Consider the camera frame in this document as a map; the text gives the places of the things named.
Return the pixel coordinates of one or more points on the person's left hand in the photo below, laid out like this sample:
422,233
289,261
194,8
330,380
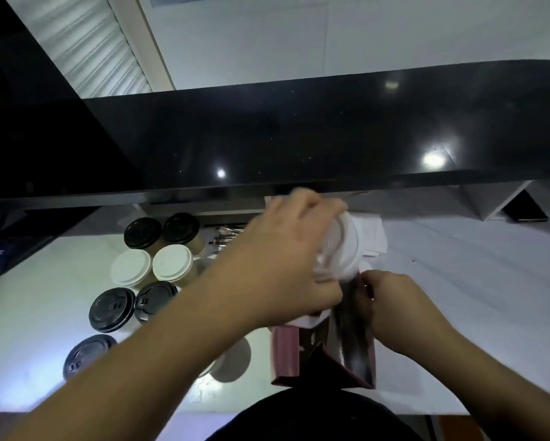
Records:
275,270

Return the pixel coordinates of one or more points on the person's right hand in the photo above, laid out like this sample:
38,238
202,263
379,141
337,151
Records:
403,312

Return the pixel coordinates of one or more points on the pile of straws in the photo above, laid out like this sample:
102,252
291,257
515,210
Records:
224,236

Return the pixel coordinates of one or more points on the white-lid paper cup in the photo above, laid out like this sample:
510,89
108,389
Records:
348,252

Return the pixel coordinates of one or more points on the pink paper bag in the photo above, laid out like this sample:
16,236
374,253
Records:
286,358

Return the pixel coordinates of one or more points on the cluster of lidded paper cups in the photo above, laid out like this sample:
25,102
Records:
131,268

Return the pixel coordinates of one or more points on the person's right forearm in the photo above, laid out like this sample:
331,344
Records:
509,399

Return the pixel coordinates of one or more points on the person's left forearm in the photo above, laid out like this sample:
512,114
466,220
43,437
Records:
118,376

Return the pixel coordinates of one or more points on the black glossy counter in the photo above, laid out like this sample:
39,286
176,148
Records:
302,133

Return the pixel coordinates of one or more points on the person's black shirt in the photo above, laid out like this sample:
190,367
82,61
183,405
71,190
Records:
311,422

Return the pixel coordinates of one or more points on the stack of white napkins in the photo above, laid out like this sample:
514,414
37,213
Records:
373,236

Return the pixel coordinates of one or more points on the black phone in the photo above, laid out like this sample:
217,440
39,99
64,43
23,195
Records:
525,208

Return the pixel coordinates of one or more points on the black low shelf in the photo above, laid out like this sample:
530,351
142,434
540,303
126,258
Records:
36,234

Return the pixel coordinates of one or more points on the tall black glossy cabinet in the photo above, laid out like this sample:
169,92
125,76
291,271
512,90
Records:
27,110

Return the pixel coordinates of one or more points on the white roller shutter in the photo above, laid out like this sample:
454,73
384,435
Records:
82,45

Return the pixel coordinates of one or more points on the white triangular support bracket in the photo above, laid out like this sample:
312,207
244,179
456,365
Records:
486,202

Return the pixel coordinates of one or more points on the cream shutter side frame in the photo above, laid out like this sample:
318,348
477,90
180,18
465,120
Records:
139,45

